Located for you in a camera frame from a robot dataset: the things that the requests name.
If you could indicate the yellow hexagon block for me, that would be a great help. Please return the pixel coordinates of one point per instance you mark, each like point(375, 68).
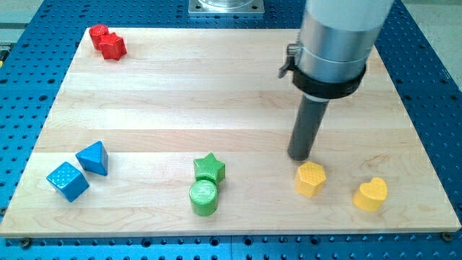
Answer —
point(309, 179)

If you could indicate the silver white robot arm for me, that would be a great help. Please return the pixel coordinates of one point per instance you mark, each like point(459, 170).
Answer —
point(336, 37)

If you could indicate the yellow heart block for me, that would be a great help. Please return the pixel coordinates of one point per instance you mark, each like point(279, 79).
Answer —
point(371, 195)

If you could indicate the light wooden board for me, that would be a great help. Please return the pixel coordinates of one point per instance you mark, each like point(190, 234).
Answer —
point(179, 94)

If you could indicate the green star block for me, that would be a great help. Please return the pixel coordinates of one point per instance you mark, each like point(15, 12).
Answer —
point(209, 168)

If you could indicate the green cylinder block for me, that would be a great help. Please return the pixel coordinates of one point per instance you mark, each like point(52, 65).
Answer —
point(203, 196)

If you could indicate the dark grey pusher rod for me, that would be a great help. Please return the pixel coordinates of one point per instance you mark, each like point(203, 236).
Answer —
point(309, 118)

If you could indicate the blue triangle block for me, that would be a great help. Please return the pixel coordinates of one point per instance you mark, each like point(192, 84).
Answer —
point(94, 159)

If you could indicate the red star-shaped block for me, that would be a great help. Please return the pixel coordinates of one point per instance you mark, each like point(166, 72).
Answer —
point(112, 46)

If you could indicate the red cylinder block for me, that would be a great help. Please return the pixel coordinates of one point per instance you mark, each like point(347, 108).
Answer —
point(96, 32)

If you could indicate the blue cube block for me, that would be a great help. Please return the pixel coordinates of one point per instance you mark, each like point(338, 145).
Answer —
point(68, 181)

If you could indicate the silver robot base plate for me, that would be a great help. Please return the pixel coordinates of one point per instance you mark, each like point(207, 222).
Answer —
point(203, 7)

